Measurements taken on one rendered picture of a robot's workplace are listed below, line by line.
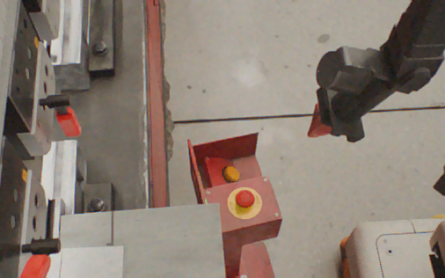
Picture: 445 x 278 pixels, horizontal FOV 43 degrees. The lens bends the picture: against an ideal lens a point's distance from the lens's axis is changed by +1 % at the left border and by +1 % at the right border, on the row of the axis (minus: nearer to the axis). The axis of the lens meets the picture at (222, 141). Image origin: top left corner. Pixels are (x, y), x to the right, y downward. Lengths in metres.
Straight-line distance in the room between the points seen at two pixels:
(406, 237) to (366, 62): 1.00
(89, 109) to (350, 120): 0.55
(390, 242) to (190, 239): 0.94
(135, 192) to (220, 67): 1.30
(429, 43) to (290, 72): 1.55
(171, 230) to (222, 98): 1.36
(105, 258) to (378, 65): 0.52
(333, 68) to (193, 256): 0.37
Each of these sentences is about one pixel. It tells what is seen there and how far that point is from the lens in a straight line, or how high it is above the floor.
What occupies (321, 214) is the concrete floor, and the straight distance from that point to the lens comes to 2.04.
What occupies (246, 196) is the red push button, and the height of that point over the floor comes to 0.81.
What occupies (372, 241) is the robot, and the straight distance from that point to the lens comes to 1.74.
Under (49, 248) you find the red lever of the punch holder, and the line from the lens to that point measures 0.67.
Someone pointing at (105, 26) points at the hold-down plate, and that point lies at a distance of 1.29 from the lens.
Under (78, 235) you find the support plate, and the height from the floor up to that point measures 1.00.
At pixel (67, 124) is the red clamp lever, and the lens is 0.81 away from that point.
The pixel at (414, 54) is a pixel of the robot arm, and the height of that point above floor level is 1.26.
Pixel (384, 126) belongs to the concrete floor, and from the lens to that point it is 2.26.
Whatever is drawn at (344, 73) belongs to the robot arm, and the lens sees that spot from 0.84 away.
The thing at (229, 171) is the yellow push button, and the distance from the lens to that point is 1.26.
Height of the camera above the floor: 1.87
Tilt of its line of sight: 61 degrees down
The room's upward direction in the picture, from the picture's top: 1 degrees clockwise
